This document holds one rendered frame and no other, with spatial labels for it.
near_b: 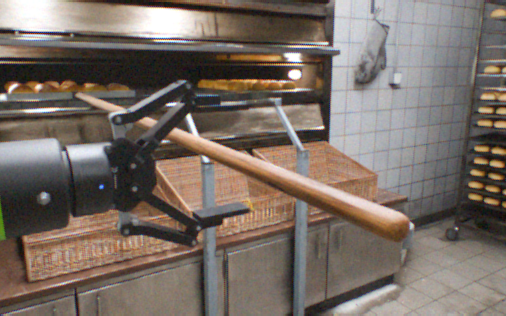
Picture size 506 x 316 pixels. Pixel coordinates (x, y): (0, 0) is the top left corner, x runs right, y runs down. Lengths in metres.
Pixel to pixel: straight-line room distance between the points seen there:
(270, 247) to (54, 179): 1.59
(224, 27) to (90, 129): 0.87
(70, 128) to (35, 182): 1.63
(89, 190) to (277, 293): 1.72
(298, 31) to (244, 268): 1.42
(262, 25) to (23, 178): 2.07
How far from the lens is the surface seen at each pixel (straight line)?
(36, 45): 1.84
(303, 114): 2.57
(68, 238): 1.61
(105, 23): 2.03
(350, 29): 2.80
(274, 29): 2.42
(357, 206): 0.44
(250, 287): 1.96
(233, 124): 2.28
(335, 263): 2.25
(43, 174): 0.41
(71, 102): 2.01
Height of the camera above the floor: 1.31
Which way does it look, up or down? 12 degrees down
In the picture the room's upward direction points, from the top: straight up
